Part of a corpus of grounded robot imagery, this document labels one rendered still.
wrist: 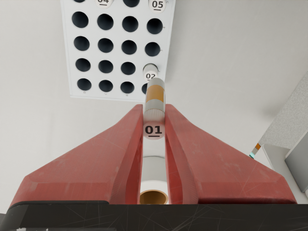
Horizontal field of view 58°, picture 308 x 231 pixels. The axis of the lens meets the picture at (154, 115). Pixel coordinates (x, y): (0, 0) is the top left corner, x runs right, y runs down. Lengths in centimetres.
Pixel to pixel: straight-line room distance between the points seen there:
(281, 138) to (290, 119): 12
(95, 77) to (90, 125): 10
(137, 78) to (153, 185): 14
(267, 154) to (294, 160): 2
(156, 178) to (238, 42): 17
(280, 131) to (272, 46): 119
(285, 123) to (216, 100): 115
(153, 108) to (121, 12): 9
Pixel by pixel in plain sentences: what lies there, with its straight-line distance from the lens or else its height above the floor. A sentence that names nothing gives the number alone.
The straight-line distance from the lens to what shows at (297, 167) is 26.
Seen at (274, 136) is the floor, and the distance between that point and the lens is 149.
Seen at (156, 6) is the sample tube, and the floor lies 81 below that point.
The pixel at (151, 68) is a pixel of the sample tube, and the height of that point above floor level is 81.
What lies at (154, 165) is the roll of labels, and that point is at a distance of 35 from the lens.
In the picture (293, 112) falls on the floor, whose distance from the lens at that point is 142.
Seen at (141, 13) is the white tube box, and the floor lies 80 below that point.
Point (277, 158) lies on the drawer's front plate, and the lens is 28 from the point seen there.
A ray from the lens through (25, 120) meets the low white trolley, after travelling 35.
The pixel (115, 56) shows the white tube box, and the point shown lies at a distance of 24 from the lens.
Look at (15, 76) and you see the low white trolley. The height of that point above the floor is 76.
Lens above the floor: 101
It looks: 53 degrees down
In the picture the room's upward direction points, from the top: 178 degrees clockwise
